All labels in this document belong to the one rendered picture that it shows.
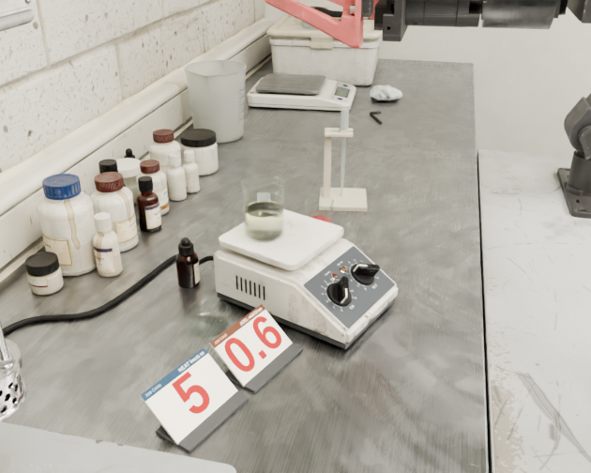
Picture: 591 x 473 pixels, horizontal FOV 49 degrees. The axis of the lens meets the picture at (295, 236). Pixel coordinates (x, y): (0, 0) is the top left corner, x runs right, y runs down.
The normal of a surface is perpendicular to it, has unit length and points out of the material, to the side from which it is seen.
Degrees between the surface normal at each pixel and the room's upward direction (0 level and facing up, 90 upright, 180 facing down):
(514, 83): 90
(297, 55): 94
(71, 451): 0
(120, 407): 0
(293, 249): 0
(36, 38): 90
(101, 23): 90
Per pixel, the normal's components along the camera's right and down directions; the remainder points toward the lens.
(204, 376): 0.53, -0.51
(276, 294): -0.57, 0.38
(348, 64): -0.17, 0.51
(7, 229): 0.97, 0.11
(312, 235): 0.00, -0.88
